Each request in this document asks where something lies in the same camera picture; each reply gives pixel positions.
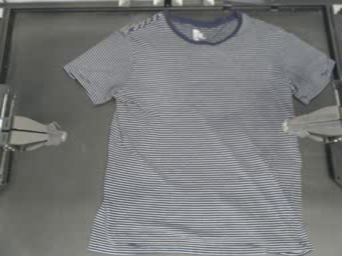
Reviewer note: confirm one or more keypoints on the navy white striped t-shirt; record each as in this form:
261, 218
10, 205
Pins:
201, 133

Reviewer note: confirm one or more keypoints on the black table edge bracket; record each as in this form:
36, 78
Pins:
4, 170
336, 166

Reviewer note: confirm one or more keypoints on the black table frame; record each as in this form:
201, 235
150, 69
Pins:
88, 7

